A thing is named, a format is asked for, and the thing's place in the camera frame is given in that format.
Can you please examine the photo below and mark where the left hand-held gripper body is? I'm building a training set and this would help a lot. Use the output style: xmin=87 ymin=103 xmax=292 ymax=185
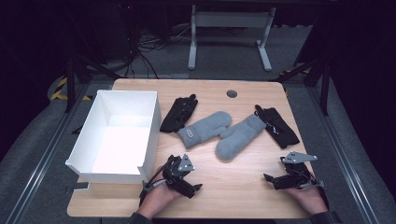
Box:
xmin=162 ymin=153 xmax=196 ymax=189

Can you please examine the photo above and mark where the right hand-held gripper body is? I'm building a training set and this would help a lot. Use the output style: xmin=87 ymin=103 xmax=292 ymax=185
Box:
xmin=279 ymin=150 xmax=319 ymax=189

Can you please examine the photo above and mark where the black fingerless glove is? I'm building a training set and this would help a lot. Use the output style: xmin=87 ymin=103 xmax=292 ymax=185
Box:
xmin=159 ymin=93 xmax=199 ymax=133
xmin=254 ymin=104 xmax=301 ymax=149

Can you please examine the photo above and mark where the grey mitten with label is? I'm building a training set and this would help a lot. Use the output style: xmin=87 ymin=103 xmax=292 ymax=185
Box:
xmin=177 ymin=110 xmax=233 ymax=150

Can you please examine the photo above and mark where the plain grey mitten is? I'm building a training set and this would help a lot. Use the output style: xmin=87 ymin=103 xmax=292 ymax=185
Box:
xmin=215 ymin=113 xmax=268 ymax=162

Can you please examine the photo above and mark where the white open box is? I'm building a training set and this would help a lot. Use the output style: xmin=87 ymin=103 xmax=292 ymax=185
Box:
xmin=64 ymin=90 xmax=163 ymax=185

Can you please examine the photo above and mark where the black metal stand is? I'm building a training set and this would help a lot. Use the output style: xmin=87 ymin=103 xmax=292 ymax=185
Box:
xmin=63 ymin=54 xmax=123 ymax=114
xmin=268 ymin=55 xmax=332 ymax=117

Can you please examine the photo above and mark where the grey plug with cable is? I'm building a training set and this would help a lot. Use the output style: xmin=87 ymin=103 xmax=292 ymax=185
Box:
xmin=299 ymin=179 xmax=327 ymax=189

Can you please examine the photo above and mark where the black cable with grey plug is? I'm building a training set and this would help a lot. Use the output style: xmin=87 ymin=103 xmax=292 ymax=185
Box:
xmin=138 ymin=160 xmax=172 ymax=204

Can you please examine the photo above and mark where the metal floor rail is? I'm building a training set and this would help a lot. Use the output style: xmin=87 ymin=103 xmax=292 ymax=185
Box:
xmin=5 ymin=83 xmax=92 ymax=224
xmin=305 ymin=86 xmax=380 ymax=224

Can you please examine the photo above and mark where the black table bracket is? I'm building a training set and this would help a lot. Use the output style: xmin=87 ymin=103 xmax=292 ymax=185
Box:
xmin=64 ymin=182 xmax=92 ymax=194

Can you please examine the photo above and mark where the bundle of floor cables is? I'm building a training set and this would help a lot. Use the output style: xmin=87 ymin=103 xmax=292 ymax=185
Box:
xmin=123 ymin=22 xmax=194 ymax=79

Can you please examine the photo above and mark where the white metal stand frame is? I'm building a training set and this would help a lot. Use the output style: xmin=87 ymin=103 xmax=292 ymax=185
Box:
xmin=187 ymin=4 xmax=277 ymax=73

